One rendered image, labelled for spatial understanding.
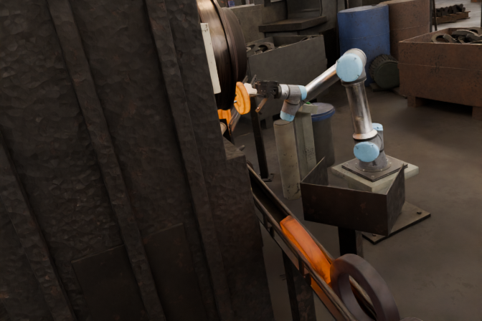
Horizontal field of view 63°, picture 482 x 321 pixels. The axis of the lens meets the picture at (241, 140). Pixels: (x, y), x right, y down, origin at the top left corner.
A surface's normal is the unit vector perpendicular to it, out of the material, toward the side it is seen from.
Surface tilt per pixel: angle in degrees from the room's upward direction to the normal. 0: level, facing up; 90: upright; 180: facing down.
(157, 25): 90
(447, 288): 0
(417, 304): 0
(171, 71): 90
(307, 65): 90
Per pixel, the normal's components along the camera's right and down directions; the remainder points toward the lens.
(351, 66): -0.44, 0.29
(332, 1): 0.65, 0.16
